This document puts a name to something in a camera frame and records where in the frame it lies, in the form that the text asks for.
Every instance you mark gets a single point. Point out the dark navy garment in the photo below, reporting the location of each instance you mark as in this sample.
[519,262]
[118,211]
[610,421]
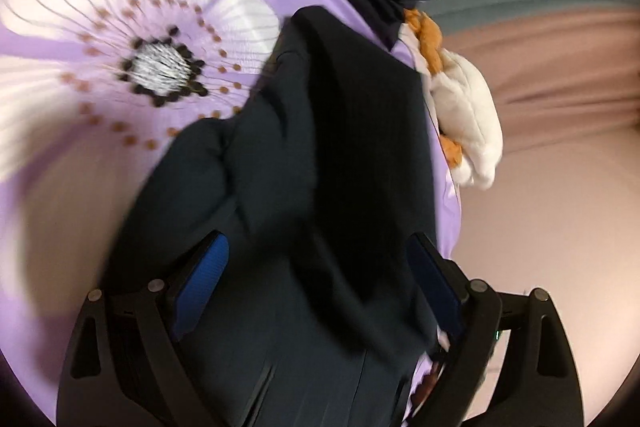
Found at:
[305,227]

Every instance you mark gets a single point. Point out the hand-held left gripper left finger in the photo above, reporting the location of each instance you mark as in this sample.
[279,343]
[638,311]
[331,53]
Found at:
[202,277]

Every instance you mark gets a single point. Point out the white and orange plush toy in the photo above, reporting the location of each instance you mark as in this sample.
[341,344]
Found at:
[462,102]

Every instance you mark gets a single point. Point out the purple floral bed sheet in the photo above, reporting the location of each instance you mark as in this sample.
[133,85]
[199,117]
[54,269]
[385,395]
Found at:
[100,72]

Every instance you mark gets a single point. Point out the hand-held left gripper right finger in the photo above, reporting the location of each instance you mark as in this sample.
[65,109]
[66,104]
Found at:
[440,287]

